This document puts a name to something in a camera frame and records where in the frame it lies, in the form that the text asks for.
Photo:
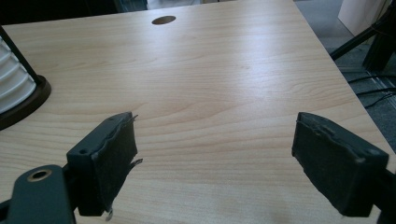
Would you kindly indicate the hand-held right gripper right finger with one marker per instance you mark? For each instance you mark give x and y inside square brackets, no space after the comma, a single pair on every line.
[339,168]

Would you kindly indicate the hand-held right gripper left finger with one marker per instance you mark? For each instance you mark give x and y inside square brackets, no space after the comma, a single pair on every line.
[102,168]

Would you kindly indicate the dark brown round cup holder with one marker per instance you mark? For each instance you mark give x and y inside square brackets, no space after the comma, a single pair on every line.
[31,104]

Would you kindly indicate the tall stack of white cups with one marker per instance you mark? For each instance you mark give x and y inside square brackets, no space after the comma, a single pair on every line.
[12,84]

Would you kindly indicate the black tripod stand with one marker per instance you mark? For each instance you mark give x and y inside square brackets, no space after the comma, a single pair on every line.
[379,46]

